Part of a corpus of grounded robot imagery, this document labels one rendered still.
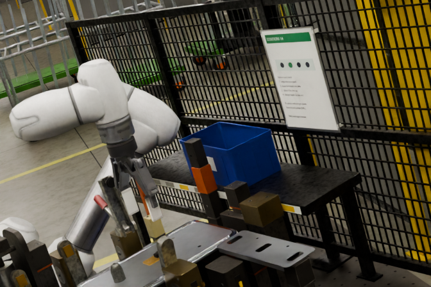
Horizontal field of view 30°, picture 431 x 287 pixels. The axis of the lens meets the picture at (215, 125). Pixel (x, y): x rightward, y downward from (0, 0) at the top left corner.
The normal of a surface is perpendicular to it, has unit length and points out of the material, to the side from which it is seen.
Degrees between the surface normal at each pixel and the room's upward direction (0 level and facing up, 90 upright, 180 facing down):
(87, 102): 87
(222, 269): 0
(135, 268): 0
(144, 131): 90
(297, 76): 90
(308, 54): 90
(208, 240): 0
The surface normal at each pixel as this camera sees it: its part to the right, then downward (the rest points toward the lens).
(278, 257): -0.29, -0.92
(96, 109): 0.14, 0.40
